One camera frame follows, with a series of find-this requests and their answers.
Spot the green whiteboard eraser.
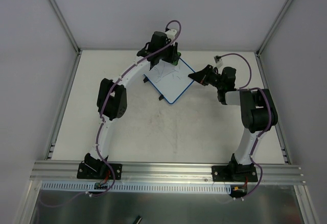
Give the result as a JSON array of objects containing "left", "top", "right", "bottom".
[{"left": 171, "top": 52, "right": 181, "bottom": 66}]

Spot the blue framed whiteboard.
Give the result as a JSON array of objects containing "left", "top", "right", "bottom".
[{"left": 144, "top": 59, "right": 195, "bottom": 105}]

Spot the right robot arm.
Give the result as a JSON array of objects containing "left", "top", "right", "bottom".
[{"left": 188, "top": 65, "right": 278, "bottom": 182}]

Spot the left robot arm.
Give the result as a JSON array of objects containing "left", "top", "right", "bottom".
[{"left": 77, "top": 28, "right": 180, "bottom": 180}]

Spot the small black object at bottom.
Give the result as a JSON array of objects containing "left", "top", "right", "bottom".
[{"left": 133, "top": 215, "right": 142, "bottom": 224}]

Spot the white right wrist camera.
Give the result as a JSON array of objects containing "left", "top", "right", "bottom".
[{"left": 214, "top": 55, "right": 223, "bottom": 68}]

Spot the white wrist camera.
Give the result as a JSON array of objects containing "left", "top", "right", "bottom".
[
  {"left": 165, "top": 29, "right": 178, "bottom": 40},
  {"left": 214, "top": 55, "right": 223, "bottom": 68}
]

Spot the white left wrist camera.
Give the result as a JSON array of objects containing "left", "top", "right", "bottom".
[{"left": 165, "top": 29, "right": 178, "bottom": 40}]

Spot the right aluminium side rail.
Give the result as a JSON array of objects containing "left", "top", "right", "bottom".
[{"left": 255, "top": 53, "right": 292, "bottom": 165}]

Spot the aluminium side rail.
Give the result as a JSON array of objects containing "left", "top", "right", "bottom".
[
  {"left": 42, "top": 51, "right": 82, "bottom": 160},
  {"left": 255, "top": 53, "right": 292, "bottom": 165}
]

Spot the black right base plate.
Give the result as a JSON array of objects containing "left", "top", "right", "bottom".
[{"left": 211, "top": 164, "right": 258, "bottom": 183}]

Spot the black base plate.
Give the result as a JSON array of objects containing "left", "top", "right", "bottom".
[
  {"left": 211, "top": 164, "right": 258, "bottom": 183},
  {"left": 77, "top": 161, "right": 123, "bottom": 180}
]

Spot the right aluminium frame post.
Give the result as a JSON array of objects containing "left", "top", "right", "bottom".
[{"left": 256, "top": 0, "right": 295, "bottom": 57}]

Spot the aluminium frame post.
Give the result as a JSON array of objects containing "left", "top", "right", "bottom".
[
  {"left": 47, "top": 0, "right": 80, "bottom": 54},
  {"left": 256, "top": 0, "right": 295, "bottom": 57}
]

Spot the left aluminium frame post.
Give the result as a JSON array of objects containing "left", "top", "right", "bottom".
[{"left": 47, "top": 0, "right": 80, "bottom": 54}]

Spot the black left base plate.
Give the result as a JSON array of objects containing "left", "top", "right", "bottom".
[{"left": 77, "top": 161, "right": 123, "bottom": 180}]

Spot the left aluminium side rail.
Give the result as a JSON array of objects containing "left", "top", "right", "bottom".
[{"left": 42, "top": 51, "right": 82, "bottom": 160}]

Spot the aluminium front rail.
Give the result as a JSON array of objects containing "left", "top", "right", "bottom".
[{"left": 29, "top": 160, "right": 307, "bottom": 185}]

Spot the slotted cable duct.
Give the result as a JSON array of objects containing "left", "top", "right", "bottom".
[{"left": 40, "top": 181, "right": 231, "bottom": 194}]

